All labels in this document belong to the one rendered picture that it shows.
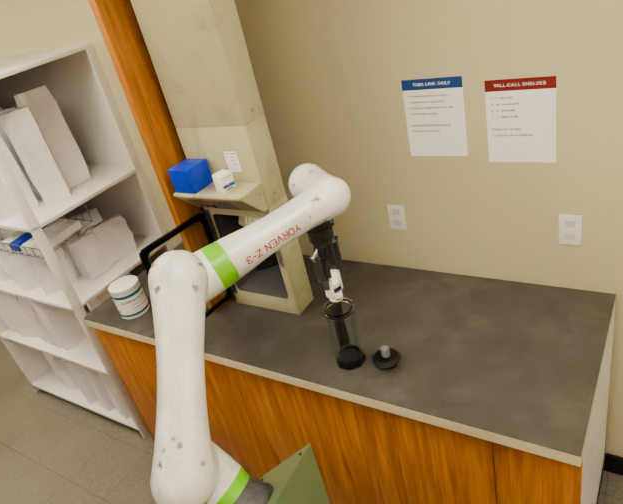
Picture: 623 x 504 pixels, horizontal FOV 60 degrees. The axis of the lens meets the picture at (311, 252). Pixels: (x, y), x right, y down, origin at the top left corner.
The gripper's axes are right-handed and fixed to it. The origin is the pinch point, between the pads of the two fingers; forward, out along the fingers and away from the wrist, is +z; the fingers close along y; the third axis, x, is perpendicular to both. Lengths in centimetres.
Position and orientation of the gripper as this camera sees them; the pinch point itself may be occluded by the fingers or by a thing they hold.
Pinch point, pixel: (333, 284)
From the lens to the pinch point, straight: 169.4
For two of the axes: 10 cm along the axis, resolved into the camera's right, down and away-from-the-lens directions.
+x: 8.3, 1.0, -5.5
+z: 2.2, 8.4, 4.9
